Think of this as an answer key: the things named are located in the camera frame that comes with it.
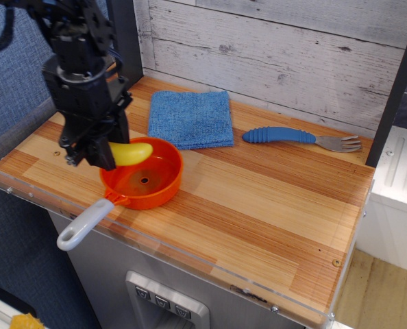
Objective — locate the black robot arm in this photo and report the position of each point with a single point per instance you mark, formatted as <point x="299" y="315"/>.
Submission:
<point x="79" y="35"/>

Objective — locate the clear acrylic guard rail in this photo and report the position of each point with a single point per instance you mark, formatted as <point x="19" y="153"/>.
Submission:
<point x="270" y="223"/>

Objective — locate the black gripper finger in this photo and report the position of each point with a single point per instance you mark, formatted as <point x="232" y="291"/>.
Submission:
<point x="121" y="129"/>
<point x="99" y="154"/>

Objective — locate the blue folded cloth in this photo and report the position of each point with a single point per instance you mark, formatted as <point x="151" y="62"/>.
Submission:
<point x="191" y="120"/>

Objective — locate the silver dispenser button panel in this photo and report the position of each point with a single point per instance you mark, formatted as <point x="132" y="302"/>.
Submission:
<point x="158" y="306"/>

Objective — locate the blue handled metal fork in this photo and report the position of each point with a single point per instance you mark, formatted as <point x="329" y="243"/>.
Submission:
<point x="275" y="134"/>

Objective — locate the grey toy fridge cabinet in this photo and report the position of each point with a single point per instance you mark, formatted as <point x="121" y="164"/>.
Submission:
<point x="102" y="259"/>

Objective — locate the yellow toy banana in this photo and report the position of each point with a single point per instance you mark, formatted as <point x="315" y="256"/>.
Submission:
<point x="127" y="154"/>

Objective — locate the dark grey right post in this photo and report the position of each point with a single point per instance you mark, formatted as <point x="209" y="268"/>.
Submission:
<point x="389" y="114"/>

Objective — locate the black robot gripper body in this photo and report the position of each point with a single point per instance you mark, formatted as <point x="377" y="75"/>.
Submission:
<point x="88" y="104"/>

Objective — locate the white cabinet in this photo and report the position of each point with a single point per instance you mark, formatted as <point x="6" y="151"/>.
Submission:
<point x="382" y="231"/>

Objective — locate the orange pot with grey handle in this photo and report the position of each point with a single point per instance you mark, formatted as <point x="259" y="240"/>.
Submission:
<point x="142" y="186"/>

